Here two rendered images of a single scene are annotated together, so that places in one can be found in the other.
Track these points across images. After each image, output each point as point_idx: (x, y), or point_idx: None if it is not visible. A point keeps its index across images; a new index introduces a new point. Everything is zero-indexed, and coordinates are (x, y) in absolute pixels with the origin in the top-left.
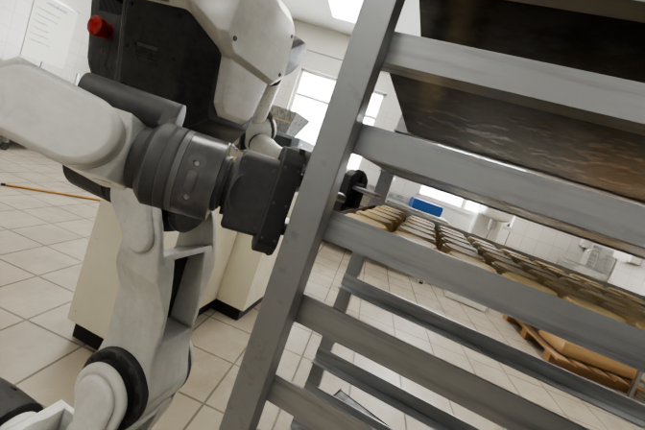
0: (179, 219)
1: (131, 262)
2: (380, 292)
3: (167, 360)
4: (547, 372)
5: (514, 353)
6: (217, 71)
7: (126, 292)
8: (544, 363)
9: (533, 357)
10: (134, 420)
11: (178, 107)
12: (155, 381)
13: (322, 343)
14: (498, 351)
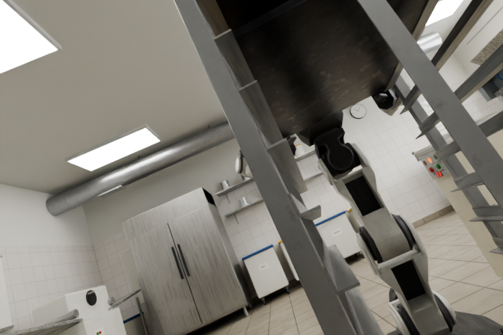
0: (335, 164)
1: (335, 190)
2: (428, 120)
3: (376, 223)
4: (492, 67)
5: (474, 78)
6: None
7: (349, 203)
8: (485, 63)
9: (479, 68)
10: (375, 252)
11: None
12: (373, 233)
13: (452, 176)
14: (471, 87)
